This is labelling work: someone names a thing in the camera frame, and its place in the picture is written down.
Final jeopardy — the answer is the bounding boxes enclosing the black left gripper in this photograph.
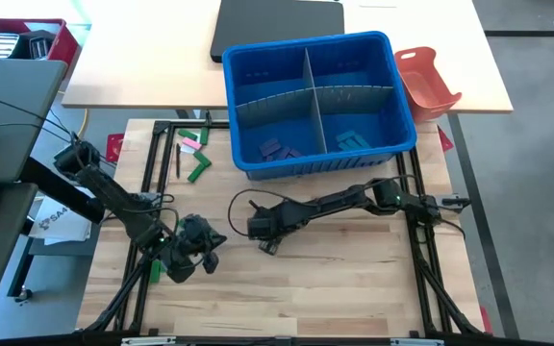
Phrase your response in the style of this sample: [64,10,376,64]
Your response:
[164,213,229,284]

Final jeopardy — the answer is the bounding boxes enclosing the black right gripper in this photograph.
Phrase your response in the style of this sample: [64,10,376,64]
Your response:
[247,200,307,257]

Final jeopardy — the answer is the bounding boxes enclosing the teal foam blocks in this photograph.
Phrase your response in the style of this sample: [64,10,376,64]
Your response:
[259,137,282,158]

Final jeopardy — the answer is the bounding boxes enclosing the large blue plastic bin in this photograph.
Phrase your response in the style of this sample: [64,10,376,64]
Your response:
[221,31,418,182]

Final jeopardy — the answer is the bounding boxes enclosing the long grey slotted divider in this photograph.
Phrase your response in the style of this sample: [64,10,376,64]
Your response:
[235,85,395,129]

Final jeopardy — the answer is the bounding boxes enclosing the short grey slotted divider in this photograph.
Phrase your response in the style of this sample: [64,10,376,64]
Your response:
[302,47,329,155]

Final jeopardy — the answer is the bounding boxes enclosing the orange plastic basket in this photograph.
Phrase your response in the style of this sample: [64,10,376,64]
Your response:
[394,45,464,124]

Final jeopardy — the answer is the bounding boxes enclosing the white printed paper sheet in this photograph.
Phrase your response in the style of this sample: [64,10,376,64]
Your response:
[27,185,104,247]

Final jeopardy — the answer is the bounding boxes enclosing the black support beam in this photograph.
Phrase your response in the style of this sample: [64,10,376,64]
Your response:
[16,156,108,225]

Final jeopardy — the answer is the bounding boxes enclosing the light wooden table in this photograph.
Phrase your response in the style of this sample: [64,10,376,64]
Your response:
[60,0,516,115]

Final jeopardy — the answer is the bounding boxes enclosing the black rectangular pad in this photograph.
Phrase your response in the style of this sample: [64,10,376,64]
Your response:
[209,0,347,63]

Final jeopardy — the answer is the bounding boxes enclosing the red plastic crate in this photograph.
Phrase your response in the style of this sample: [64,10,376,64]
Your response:
[0,17,81,66]

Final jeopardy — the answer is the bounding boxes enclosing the black toaster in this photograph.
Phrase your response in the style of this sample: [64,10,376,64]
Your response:
[16,29,58,62]

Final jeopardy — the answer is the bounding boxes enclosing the silver ribbed metal appliance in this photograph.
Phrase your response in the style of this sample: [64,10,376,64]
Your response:
[0,32,21,61]

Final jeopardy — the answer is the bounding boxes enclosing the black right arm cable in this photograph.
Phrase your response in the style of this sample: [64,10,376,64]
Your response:
[227,175,422,236]

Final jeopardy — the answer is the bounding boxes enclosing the silver aluminium bracket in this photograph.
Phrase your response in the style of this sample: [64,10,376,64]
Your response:
[390,338,444,346]
[121,335,177,346]

